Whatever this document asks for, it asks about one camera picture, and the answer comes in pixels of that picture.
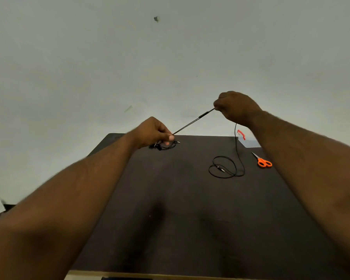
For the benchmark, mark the person's right hand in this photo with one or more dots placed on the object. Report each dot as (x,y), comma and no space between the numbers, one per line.
(237,107)

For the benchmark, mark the person's left hand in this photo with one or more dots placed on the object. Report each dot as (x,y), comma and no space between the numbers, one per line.
(151,132)

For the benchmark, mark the clear plastic box red latches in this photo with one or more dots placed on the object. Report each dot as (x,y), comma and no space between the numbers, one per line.
(249,144)

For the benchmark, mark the person's left forearm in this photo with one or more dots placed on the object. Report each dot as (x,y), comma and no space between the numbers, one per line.
(55,207)

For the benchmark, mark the person's right forearm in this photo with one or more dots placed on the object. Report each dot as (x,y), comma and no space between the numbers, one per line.
(315,172)

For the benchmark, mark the black skirting board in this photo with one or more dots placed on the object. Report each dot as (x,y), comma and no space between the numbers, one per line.
(10,207)

